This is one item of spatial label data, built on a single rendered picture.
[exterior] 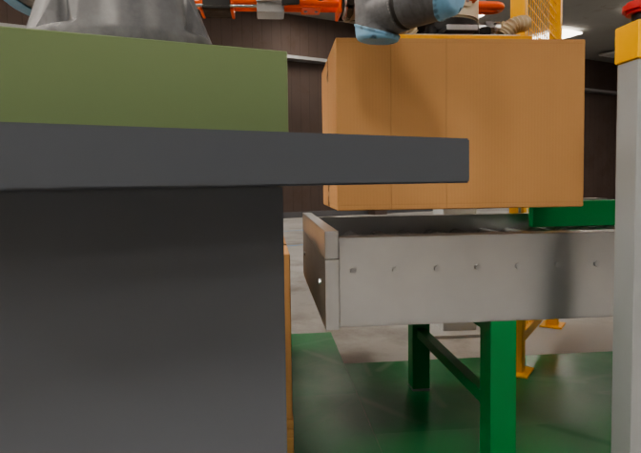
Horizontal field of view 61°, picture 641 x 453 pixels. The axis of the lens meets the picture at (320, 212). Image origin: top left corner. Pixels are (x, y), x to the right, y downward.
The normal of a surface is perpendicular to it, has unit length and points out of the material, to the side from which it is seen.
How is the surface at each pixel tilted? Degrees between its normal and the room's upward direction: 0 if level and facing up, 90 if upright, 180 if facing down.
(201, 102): 90
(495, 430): 90
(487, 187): 90
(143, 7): 70
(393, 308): 90
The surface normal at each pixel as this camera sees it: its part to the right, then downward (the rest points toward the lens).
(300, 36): 0.48, 0.04
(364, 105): 0.07, 0.05
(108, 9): 0.18, -0.29
